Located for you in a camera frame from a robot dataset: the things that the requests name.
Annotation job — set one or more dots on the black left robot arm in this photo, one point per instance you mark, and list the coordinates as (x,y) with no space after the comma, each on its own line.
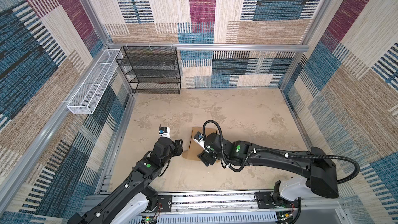
(138,181)

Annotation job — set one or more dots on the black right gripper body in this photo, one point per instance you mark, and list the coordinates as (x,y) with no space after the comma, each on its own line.
(211,157)

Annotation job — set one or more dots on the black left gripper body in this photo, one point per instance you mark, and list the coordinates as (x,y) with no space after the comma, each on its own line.
(177,150)

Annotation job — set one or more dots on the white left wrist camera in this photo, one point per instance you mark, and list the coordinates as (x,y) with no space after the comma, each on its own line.
(164,132)

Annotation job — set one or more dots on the aluminium front mounting rail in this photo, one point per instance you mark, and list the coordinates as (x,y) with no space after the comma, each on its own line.
(224,207)

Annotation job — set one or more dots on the black wire mesh shelf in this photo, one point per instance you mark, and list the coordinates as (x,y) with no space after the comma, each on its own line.
(151,69)

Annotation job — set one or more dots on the brown cardboard box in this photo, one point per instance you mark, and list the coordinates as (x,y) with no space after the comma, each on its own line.
(194,148)

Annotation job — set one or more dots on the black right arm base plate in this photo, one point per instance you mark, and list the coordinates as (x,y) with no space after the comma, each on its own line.
(265,200)

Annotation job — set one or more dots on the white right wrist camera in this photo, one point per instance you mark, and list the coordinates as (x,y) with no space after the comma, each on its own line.
(199,139)

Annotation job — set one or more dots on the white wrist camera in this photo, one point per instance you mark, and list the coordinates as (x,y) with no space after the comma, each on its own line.
(199,139)
(164,132)

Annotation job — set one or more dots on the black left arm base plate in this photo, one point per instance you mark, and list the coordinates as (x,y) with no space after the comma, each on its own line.
(160,203)

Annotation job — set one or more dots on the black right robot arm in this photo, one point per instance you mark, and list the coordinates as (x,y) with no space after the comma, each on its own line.
(315,166)

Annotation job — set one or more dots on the white wire mesh basket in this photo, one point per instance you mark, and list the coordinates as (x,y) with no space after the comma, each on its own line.
(88,95)

